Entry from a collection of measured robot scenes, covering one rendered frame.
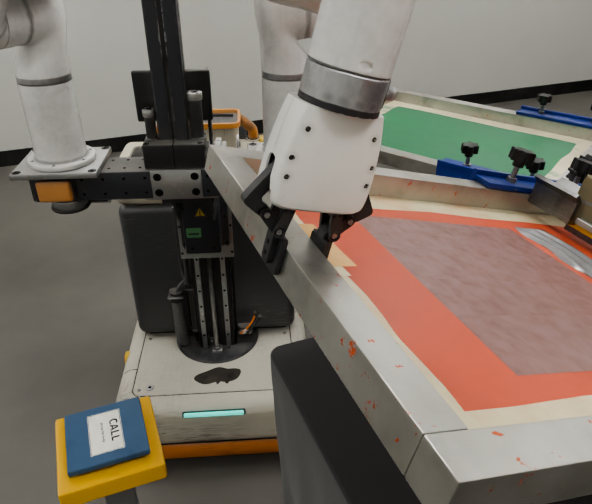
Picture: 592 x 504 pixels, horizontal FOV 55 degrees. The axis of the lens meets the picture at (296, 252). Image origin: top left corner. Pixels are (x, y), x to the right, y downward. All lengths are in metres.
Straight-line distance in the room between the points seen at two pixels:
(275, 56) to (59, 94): 0.39
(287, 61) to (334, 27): 0.57
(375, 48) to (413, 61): 4.69
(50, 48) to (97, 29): 3.20
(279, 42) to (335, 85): 0.57
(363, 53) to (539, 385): 0.33
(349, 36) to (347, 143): 0.09
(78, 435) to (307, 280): 0.43
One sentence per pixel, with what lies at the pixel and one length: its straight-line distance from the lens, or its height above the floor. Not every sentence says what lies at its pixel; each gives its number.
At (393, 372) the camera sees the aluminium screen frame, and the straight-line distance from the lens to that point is 0.42.
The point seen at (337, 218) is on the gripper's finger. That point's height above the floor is 1.30.
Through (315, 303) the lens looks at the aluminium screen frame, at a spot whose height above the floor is 1.27.
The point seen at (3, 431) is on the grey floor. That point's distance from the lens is 2.31.
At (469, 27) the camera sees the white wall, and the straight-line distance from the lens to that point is 5.43.
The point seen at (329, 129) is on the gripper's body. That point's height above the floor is 1.39.
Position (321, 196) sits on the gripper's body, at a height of 1.33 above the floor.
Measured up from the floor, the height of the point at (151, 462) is 0.95.
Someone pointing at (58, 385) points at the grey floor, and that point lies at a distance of 2.41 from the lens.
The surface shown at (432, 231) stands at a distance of 0.83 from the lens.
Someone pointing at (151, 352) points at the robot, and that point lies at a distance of 2.00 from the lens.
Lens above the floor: 1.56
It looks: 31 degrees down
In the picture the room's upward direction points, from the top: straight up
